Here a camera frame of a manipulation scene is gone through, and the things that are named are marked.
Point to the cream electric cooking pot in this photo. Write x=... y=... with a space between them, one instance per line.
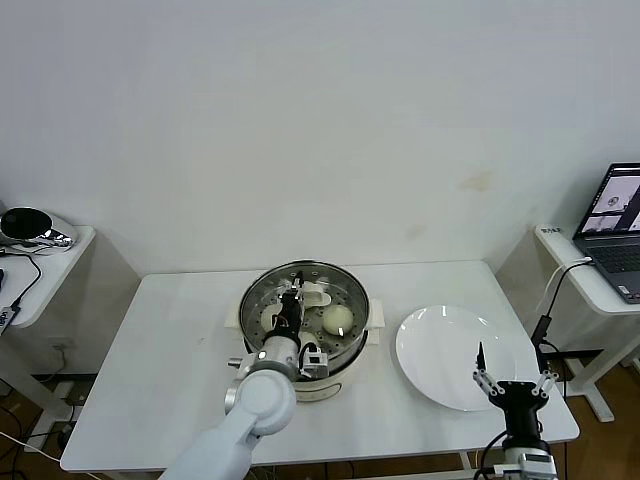
x=345 y=377

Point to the black and chrome device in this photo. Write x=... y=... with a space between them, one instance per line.
x=30 y=232

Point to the white rounded side table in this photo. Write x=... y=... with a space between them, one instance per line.
x=50 y=280

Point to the floor power strip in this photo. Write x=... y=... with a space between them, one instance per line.
x=75 y=395

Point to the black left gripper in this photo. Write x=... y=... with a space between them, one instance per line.
x=290 y=320

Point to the white table leg frame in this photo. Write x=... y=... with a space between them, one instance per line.
x=467 y=459

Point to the stainless steel steamer basket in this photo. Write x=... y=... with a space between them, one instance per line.
x=356 y=345

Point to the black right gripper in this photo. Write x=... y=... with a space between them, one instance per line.
x=520 y=400

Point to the dark grey open laptop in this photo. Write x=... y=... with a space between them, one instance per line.
x=607 y=250

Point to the white wall socket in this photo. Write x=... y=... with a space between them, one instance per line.
x=62 y=345

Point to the small grey usb adapter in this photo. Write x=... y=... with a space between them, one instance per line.
x=6 y=317

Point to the round white plate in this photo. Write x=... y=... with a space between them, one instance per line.
x=430 y=340

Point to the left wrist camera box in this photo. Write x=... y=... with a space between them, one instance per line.
x=315 y=365

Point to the white laptop side table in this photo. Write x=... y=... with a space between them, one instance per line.
x=565 y=260

